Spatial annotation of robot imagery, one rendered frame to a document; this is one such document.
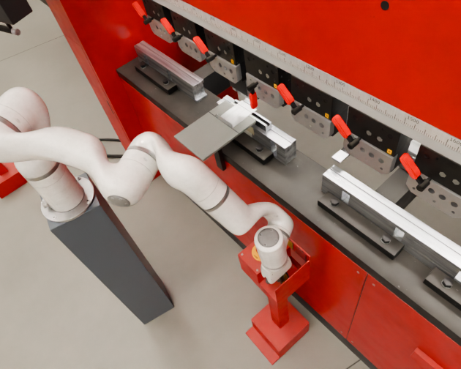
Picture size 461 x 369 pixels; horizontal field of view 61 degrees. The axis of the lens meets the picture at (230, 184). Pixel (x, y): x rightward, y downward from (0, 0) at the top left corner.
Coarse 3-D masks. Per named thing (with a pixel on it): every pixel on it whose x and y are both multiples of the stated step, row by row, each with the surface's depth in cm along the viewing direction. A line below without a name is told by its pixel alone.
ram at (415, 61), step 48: (192, 0) 125; (240, 0) 107; (288, 0) 93; (336, 0) 82; (384, 0) 74; (432, 0) 67; (288, 48) 104; (336, 48) 90; (384, 48) 80; (432, 48) 72; (336, 96) 101; (384, 96) 88; (432, 96) 78; (432, 144) 86
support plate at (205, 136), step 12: (216, 108) 154; (228, 108) 153; (204, 120) 151; (216, 120) 150; (252, 120) 147; (180, 132) 149; (192, 132) 148; (204, 132) 147; (216, 132) 146; (228, 132) 145; (240, 132) 145; (192, 144) 144; (204, 144) 143; (216, 144) 142; (204, 156) 140
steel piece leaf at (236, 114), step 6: (234, 108) 152; (240, 108) 152; (222, 114) 151; (228, 114) 151; (234, 114) 150; (240, 114) 150; (246, 114) 149; (222, 120) 148; (228, 120) 149; (234, 120) 148; (240, 120) 148; (234, 126) 147
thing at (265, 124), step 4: (236, 100) 155; (256, 116) 150; (260, 116) 148; (256, 120) 147; (260, 120) 147; (264, 120) 147; (268, 120) 146; (256, 124) 149; (260, 124) 147; (264, 124) 145; (268, 124) 146; (264, 128) 146; (268, 128) 146
